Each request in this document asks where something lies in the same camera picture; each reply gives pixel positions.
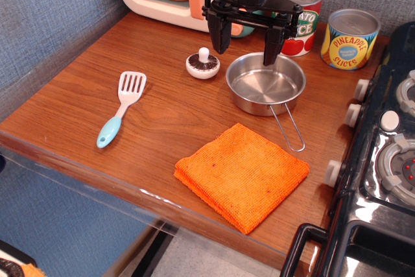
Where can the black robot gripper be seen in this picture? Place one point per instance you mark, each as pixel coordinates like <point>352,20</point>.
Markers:
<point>279,16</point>

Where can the white round drain cover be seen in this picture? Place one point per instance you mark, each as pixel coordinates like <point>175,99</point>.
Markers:
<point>202,65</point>

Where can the small steel pan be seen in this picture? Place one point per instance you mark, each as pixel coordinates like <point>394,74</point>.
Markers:
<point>267,91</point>

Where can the folded orange cloth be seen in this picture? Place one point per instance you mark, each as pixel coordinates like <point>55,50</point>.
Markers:
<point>242,176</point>

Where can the tomato sauce can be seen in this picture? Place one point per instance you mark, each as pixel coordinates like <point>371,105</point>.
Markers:
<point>303,42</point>

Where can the pineapple slices can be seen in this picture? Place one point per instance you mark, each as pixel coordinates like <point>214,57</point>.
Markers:
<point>349,38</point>

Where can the white and blue spatula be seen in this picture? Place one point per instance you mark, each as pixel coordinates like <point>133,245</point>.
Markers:
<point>130,89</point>

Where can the black toy stove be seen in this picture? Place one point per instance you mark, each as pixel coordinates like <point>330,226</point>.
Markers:
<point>371,229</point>

